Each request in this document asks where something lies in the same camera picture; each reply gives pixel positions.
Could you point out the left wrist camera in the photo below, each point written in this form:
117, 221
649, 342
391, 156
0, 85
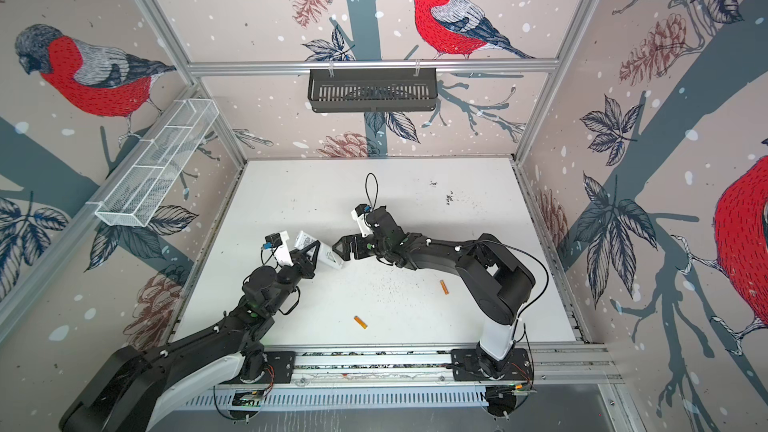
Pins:
276, 246

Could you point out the aluminium front rail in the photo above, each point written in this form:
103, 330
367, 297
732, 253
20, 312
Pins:
554, 363

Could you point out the white remote control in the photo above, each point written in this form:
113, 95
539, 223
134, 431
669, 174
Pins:
318, 251

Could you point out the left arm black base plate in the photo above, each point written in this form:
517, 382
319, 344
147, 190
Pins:
270, 367

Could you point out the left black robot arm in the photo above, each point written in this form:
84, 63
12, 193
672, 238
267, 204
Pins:
134, 390

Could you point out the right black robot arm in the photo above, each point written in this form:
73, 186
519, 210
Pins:
498, 282

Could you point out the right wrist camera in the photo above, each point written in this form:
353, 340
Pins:
359, 214

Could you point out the white wire mesh basket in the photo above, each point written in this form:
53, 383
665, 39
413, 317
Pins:
140, 191

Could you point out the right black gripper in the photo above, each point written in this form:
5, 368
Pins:
363, 251

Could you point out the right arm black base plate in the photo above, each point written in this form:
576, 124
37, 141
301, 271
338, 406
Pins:
468, 365

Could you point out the white perforated cable duct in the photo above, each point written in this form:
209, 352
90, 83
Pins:
316, 399

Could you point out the black wall basket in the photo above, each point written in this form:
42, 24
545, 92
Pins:
373, 90

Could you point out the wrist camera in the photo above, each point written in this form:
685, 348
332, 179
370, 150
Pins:
276, 246
359, 214

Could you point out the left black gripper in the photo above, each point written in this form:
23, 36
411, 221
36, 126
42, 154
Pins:
301, 261

